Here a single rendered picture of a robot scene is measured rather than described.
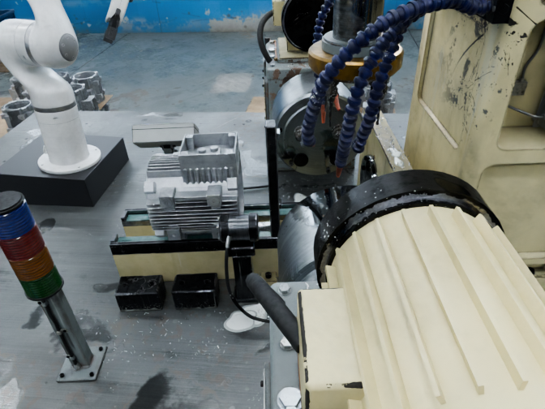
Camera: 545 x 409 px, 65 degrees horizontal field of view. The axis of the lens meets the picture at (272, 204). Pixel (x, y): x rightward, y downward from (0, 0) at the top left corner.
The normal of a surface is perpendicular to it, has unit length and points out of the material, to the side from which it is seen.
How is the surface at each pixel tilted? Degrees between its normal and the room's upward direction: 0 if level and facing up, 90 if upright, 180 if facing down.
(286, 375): 0
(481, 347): 4
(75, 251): 0
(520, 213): 90
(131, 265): 90
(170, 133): 51
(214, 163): 90
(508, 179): 90
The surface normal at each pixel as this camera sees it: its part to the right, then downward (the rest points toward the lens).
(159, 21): -0.11, 0.58
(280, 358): -0.04, -0.81
